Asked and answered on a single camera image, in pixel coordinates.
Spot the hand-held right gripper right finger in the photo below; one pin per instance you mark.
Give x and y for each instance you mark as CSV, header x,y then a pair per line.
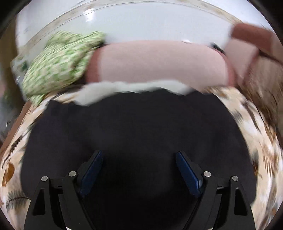
x,y
188,174

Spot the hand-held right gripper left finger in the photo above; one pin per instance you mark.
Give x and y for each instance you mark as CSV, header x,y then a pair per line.
x,y
91,174

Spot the black jacket with fur collar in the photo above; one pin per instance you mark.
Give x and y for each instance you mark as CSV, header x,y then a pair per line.
x,y
137,126

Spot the leaf print blanket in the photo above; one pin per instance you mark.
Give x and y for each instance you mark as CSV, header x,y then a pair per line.
x,y
260,137

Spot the striped floral cushion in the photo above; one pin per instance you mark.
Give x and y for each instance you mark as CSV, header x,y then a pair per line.
x,y
263,88

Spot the green patterned quilt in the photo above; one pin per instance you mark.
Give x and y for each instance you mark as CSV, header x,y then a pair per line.
x,y
59,64

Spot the green printed package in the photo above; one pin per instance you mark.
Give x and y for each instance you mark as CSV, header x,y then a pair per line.
x,y
21,65

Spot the small black object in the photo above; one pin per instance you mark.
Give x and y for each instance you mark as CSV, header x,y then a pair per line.
x,y
216,47

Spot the small white object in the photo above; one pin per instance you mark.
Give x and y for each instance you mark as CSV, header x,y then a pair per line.
x,y
185,41

